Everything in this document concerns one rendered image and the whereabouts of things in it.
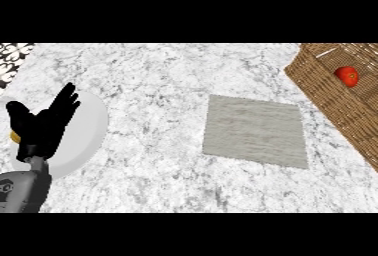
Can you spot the red tomato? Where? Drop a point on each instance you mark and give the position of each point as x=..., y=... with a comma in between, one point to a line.
x=347, y=76

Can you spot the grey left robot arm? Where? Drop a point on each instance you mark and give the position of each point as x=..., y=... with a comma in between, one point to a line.
x=22, y=190

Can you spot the small yellow round object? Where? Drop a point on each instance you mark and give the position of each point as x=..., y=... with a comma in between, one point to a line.
x=15, y=137

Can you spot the brown wicker basket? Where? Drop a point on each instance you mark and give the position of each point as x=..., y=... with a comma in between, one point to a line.
x=340, y=103

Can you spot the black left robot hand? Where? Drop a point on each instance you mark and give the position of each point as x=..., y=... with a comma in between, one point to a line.
x=42, y=128

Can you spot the grey rectangular placemat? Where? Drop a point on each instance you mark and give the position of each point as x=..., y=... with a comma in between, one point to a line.
x=253, y=130

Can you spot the white round plate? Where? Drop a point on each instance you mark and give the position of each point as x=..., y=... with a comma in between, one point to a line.
x=83, y=133

